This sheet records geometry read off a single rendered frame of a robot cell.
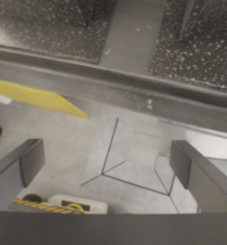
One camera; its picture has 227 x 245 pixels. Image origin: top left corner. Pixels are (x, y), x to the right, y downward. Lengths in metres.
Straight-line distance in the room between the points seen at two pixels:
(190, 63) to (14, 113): 1.03
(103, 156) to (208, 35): 0.73
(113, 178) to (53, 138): 0.39
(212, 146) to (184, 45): 0.75
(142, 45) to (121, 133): 0.65
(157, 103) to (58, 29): 0.31
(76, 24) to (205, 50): 0.19
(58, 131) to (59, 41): 0.74
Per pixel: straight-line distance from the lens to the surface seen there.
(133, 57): 0.27
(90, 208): 0.83
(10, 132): 1.15
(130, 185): 0.90
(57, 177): 1.00
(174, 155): 0.16
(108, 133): 0.90
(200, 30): 0.29
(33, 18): 0.34
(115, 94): 0.50
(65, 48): 0.29
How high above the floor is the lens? 0.90
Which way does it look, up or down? 79 degrees down
